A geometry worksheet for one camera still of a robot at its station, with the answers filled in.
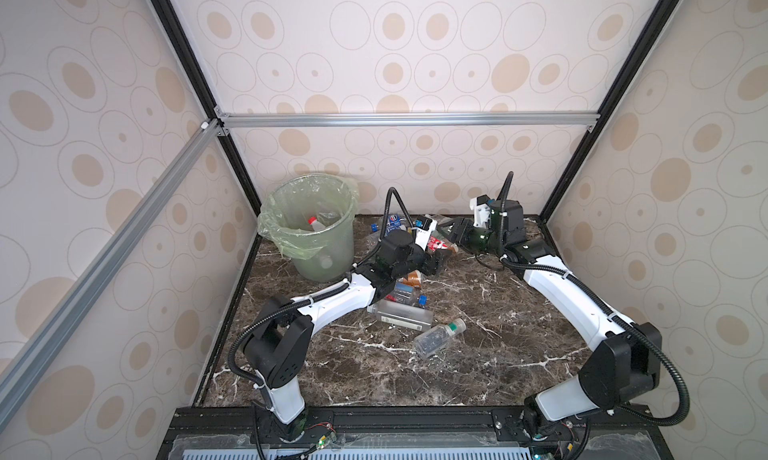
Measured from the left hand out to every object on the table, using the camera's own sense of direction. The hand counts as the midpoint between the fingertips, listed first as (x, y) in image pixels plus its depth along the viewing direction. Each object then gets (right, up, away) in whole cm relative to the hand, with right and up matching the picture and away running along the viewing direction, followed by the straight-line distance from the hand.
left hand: (452, 245), depth 78 cm
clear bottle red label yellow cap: (-5, 0, -1) cm, 5 cm away
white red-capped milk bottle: (-42, +7, +25) cm, 49 cm away
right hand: (-2, +4, +2) cm, 5 cm away
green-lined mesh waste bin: (-37, -4, +16) cm, 41 cm away
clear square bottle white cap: (-12, -21, +14) cm, 28 cm away
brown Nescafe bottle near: (-9, -11, +18) cm, 22 cm away
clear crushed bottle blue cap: (-11, -16, +17) cm, 26 cm away
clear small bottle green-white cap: (-3, -28, +11) cm, 30 cm away
